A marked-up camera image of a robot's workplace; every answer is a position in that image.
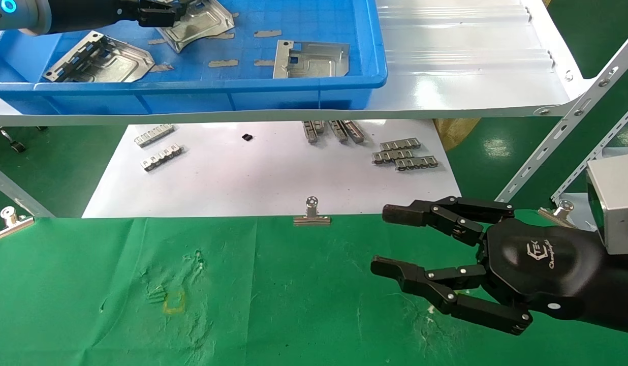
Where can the clear ridged plastic strip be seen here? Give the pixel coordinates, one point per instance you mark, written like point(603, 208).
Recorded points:
point(466, 61)

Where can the white paper sheet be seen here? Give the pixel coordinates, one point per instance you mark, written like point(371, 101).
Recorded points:
point(263, 178)

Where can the grey metal frame bar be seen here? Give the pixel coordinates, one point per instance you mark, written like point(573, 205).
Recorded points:
point(19, 194)

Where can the brown woven bag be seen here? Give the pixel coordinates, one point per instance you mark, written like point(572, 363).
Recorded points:
point(456, 132)

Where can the white shelf board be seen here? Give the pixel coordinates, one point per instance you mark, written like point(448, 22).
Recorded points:
point(446, 94)

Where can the black caster wheel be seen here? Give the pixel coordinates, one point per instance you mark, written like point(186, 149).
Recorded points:
point(17, 146)

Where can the blue plastic bin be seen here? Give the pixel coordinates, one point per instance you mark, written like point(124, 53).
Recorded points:
point(192, 96)

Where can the silver binder clip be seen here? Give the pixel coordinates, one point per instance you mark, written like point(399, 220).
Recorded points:
point(312, 219)
point(563, 209)
point(11, 227)

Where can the flat metal plate square hole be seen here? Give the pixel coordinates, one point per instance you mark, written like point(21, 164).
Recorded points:
point(319, 63)

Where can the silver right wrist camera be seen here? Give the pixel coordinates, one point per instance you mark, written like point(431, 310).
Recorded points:
point(619, 203)

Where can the green cloth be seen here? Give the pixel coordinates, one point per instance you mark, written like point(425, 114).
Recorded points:
point(243, 295)

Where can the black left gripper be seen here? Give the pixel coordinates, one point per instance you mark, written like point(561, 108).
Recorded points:
point(105, 12)

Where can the white slotted angle bar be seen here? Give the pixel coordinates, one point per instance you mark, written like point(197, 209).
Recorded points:
point(563, 127)
point(598, 152)

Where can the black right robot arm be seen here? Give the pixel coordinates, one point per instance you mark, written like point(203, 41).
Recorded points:
point(619, 295)

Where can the crumpled grey tape piece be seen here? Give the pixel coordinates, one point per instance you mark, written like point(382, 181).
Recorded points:
point(164, 67)

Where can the small toothed metal bracket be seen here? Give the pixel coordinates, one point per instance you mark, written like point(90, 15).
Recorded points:
point(400, 144)
point(393, 156)
point(354, 131)
point(309, 132)
point(338, 131)
point(162, 157)
point(154, 135)
point(416, 163)
point(319, 126)

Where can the metal plate with blue clips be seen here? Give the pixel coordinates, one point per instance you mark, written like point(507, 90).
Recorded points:
point(116, 66)

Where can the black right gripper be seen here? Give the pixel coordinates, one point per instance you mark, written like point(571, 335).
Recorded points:
point(542, 269)

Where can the curved-edge metal plate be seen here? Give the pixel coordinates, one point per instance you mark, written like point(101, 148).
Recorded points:
point(202, 23)

